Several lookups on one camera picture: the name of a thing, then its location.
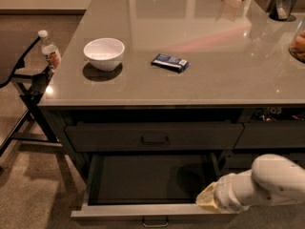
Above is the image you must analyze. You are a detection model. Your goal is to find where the drawer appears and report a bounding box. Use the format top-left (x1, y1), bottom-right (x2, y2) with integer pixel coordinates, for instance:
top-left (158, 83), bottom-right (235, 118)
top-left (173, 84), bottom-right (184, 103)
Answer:
top-left (71, 154), bottom-right (236, 229)
top-left (235, 107), bottom-right (305, 149)
top-left (221, 153), bottom-right (305, 174)
top-left (65, 122), bottom-right (243, 152)

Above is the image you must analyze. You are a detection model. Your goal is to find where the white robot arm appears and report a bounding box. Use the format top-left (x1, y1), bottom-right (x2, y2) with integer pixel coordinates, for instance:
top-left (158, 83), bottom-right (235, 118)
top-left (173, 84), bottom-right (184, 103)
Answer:
top-left (195, 154), bottom-right (305, 213)

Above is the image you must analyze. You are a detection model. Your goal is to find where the blue snack packet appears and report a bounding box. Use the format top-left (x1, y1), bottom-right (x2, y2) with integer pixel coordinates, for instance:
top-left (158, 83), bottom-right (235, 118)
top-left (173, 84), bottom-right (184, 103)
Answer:
top-left (151, 53), bottom-right (190, 73)

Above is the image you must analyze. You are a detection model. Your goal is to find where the glass jar with snacks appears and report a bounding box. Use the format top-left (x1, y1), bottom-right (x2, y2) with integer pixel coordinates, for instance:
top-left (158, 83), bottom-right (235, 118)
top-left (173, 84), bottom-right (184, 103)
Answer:
top-left (289, 19), bottom-right (305, 63)

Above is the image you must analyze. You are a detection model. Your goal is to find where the white ceramic bowl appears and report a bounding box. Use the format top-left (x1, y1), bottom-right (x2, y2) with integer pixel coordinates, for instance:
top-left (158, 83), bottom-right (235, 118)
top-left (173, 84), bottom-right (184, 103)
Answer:
top-left (83, 38), bottom-right (125, 72)

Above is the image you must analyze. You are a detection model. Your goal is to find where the clear plastic water bottle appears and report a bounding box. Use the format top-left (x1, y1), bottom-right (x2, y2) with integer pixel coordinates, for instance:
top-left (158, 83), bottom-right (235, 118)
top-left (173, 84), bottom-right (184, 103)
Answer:
top-left (38, 31), bottom-right (61, 70)

